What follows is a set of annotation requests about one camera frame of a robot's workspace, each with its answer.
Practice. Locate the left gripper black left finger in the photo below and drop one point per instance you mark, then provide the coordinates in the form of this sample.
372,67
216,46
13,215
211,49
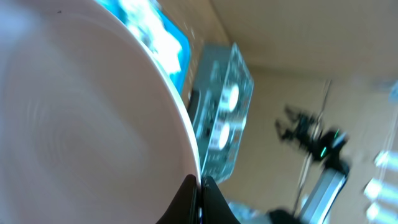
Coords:
183,209

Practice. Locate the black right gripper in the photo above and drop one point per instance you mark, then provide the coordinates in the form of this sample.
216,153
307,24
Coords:
303,127

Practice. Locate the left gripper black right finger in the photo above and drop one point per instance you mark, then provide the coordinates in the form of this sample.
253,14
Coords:
215,209

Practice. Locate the large white plate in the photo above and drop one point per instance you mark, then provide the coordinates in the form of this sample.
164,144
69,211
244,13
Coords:
92,131

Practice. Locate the white napkin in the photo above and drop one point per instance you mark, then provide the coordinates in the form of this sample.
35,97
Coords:
144,22

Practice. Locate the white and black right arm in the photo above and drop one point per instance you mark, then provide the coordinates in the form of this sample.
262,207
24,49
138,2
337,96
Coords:
324,147

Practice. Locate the grey plastic dish rack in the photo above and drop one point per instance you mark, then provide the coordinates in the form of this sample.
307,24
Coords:
218,108

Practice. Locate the teal plastic tray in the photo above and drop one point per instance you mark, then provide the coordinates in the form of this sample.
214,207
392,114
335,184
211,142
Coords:
185,54

